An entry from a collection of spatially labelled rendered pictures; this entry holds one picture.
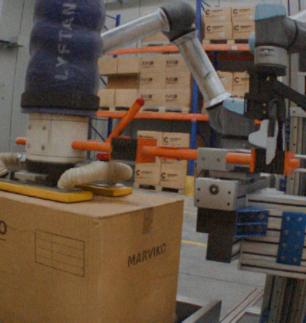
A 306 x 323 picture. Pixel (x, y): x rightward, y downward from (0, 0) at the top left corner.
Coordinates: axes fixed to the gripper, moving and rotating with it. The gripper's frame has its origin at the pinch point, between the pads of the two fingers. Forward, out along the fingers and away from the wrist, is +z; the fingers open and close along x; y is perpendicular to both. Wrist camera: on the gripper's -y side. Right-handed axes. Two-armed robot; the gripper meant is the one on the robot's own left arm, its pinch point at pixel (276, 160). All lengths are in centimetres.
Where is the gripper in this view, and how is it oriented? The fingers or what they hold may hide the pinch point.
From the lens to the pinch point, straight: 97.2
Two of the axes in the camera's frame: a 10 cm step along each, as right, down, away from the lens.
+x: -4.8, 0.1, -8.8
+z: -0.6, 10.0, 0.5
